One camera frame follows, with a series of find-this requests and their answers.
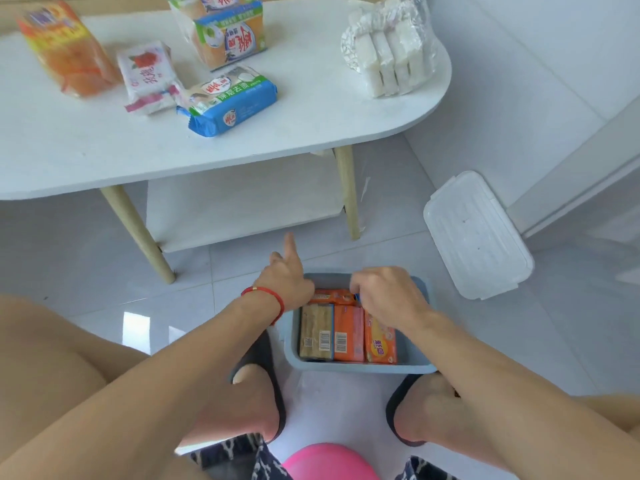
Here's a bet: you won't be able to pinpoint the person's left hand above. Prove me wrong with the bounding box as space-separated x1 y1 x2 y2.
254 232 316 313

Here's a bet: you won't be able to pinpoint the person's right hand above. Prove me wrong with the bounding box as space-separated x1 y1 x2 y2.
349 266 432 330

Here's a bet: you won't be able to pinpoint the orange soap box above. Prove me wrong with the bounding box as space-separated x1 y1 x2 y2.
309 289 358 306

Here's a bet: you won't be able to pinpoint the person's left forearm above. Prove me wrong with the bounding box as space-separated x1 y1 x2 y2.
0 293 283 480

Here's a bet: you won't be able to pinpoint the person's right forearm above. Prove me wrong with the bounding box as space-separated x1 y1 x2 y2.
400 305 640 480

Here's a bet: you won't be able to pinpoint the orange soap bar with barcode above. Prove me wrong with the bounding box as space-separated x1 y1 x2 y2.
333 306 366 363

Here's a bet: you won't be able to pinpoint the orange and yellow soap packet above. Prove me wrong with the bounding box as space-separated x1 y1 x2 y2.
364 311 398 365

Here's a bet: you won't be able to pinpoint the tan soap bar with barcode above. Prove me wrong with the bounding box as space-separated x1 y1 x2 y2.
299 304 335 361

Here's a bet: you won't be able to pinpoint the blue-grey plastic storage box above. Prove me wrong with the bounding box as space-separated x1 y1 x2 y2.
282 273 438 374

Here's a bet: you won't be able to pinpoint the wooden table leg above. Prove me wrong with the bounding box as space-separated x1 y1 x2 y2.
100 185 177 285
333 145 362 241

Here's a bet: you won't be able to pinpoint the black left slipper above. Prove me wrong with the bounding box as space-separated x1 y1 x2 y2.
229 330 287 443

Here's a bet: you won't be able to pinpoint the black slipper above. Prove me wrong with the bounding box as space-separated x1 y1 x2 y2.
229 330 287 443
385 374 426 448

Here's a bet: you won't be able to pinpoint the black right slipper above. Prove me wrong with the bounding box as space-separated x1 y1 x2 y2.
385 374 426 448

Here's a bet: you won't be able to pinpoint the white plastic box lid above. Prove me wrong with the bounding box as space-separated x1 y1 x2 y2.
423 171 535 301

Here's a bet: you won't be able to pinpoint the white table lower shelf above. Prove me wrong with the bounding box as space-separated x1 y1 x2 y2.
146 154 346 254

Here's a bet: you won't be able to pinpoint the person's right leg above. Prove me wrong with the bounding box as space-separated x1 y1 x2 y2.
394 374 640 475

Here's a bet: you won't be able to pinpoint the person's leg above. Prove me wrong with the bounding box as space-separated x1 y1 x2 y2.
394 374 640 475
0 295 281 455

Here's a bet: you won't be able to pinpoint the white oval table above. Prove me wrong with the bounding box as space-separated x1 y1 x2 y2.
0 0 453 285

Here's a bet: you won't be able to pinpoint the pink plastic stool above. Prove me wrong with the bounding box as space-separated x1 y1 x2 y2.
281 443 381 480

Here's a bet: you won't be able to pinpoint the dark patterned shorts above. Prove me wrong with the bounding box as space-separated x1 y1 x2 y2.
190 434 458 480

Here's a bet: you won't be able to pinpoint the blue soap packet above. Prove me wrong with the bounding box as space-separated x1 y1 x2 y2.
176 66 278 138

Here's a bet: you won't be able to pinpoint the clear pack of white soap bars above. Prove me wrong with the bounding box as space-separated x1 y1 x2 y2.
341 0 438 99

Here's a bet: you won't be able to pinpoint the green and white soap multipack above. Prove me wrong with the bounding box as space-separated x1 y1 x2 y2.
167 0 267 71

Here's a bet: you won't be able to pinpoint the white and pink soap packet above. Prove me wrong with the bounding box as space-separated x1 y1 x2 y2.
116 41 183 115

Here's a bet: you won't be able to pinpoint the person's left leg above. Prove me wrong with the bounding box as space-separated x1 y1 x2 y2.
0 295 281 455

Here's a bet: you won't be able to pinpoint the orange soap multipack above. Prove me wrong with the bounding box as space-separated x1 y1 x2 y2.
17 0 121 98

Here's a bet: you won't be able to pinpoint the red string bracelet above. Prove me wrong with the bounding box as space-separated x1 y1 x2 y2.
241 287 286 326

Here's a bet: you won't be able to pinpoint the white door frame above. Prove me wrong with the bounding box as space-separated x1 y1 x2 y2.
506 107 640 240

